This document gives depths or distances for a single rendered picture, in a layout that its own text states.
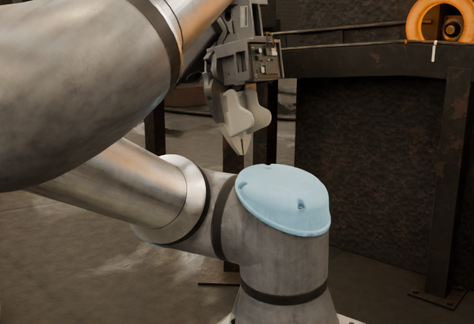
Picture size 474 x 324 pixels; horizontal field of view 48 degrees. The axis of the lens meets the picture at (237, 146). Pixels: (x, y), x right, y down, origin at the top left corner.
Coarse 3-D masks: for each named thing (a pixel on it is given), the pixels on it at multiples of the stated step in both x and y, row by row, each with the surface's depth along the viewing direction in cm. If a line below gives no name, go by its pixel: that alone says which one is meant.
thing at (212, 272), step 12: (180, 84) 149; (192, 84) 147; (228, 144) 153; (228, 156) 154; (240, 156) 153; (228, 168) 155; (240, 168) 154; (204, 264) 168; (216, 264) 168; (228, 264) 163; (204, 276) 161; (216, 276) 161; (228, 276) 161
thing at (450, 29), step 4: (448, 24) 145; (452, 24) 144; (456, 24) 144; (444, 28) 146; (448, 28) 144; (452, 28) 144; (456, 28) 143; (460, 28) 144; (448, 32) 144; (452, 32) 144; (456, 32) 144; (448, 36) 146; (452, 36) 145; (456, 36) 145
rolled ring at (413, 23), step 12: (420, 0) 139; (432, 0) 137; (444, 0) 135; (456, 0) 133; (468, 0) 132; (420, 12) 139; (468, 12) 132; (408, 24) 142; (420, 24) 142; (468, 24) 133; (408, 36) 143; (420, 36) 142; (468, 36) 133
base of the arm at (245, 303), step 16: (240, 288) 71; (320, 288) 67; (240, 304) 70; (256, 304) 67; (272, 304) 66; (288, 304) 65; (304, 304) 66; (320, 304) 67; (240, 320) 69; (256, 320) 67; (272, 320) 66; (288, 320) 66; (304, 320) 66; (320, 320) 67; (336, 320) 70
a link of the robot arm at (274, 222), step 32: (224, 192) 67; (256, 192) 63; (288, 192) 63; (320, 192) 65; (224, 224) 66; (256, 224) 63; (288, 224) 62; (320, 224) 64; (224, 256) 68; (256, 256) 64; (288, 256) 63; (320, 256) 65; (256, 288) 66; (288, 288) 64
